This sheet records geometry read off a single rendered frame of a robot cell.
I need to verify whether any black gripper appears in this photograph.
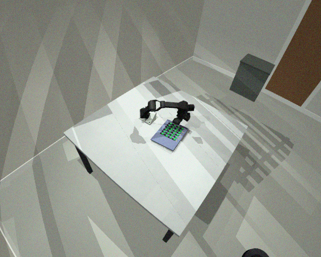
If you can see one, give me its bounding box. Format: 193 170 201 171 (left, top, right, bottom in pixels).
172 111 188 125

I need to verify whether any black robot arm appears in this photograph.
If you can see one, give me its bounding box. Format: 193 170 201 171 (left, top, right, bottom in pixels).
140 99 194 121

